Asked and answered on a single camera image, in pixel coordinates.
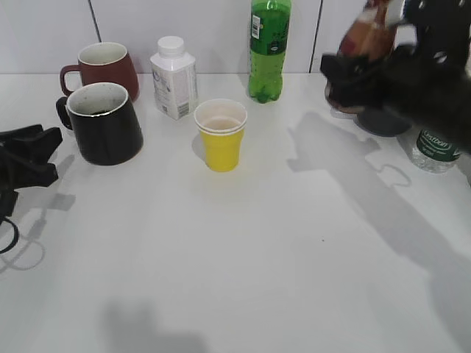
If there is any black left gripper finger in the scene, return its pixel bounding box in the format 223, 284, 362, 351
1, 154, 58, 191
1, 124, 63, 165

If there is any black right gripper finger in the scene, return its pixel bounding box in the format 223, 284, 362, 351
320, 53, 390, 110

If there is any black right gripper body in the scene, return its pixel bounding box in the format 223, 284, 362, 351
383, 1, 470, 153

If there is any brown coffee drink bottle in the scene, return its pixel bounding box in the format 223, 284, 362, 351
336, 1, 397, 114

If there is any black ceramic mug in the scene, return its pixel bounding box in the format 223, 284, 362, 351
56, 82, 144, 165

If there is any yellow paper cup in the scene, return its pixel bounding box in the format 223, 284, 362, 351
194, 99, 248, 172

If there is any dark grey ceramic mug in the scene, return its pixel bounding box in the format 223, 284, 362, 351
357, 107, 412, 137

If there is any green label water bottle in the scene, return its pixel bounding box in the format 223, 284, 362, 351
411, 129, 461, 174

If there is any green soda bottle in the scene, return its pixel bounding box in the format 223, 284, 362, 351
248, 0, 291, 104

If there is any dark red ceramic mug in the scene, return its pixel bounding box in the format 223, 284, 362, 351
60, 42, 139, 101

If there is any white carton bottle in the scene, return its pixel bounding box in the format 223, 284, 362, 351
150, 36, 198, 120

